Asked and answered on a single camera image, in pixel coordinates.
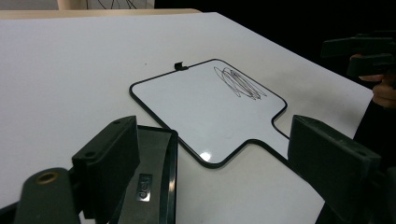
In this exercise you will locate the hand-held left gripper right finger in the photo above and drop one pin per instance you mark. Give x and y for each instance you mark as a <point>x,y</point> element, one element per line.
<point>333,165</point>

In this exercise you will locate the dark curtain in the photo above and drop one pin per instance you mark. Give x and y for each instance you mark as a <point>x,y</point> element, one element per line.
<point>280,21</point>

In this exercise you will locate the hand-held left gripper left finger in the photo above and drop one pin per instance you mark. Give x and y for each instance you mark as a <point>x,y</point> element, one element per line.
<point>107,161</point>

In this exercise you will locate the grey felt whiteboard eraser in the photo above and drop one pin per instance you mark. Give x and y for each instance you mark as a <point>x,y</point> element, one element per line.
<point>149,168</point>

